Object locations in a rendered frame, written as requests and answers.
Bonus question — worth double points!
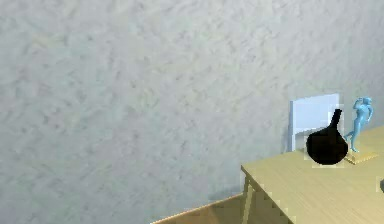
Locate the blue human figure statue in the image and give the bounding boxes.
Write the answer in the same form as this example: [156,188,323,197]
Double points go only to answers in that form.
[343,96,380,166]

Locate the pale blue flat panel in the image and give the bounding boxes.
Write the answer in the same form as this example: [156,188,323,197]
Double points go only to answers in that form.
[288,93,341,154]

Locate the black round vase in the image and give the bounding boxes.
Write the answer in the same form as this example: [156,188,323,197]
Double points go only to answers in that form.
[305,108,350,166]

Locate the light wooden table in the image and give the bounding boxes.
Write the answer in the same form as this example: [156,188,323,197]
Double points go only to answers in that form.
[240,124,384,224]

